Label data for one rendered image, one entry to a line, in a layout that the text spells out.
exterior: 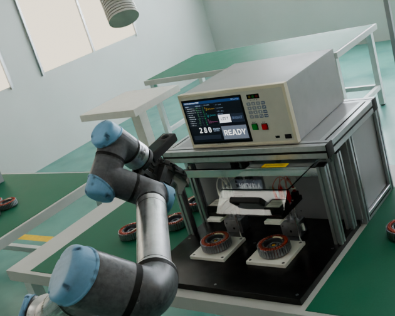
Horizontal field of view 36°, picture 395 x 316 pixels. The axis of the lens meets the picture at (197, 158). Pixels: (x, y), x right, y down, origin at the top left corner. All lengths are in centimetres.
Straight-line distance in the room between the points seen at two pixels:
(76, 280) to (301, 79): 115
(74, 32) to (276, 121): 593
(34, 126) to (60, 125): 38
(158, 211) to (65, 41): 630
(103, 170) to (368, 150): 108
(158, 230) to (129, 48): 709
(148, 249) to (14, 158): 578
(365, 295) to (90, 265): 92
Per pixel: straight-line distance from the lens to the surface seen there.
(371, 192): 224
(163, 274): 120
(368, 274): 190
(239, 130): 206
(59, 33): 759
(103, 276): 114
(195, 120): 215
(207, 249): 215
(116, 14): 308
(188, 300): 203
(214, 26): 977
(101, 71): 794
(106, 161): 149
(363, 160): 218
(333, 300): 181
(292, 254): 202
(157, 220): 138
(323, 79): 216
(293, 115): 195
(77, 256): 114
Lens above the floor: 176
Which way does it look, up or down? 18 degrees down
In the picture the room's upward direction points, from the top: 17 degrees counter-clockwise
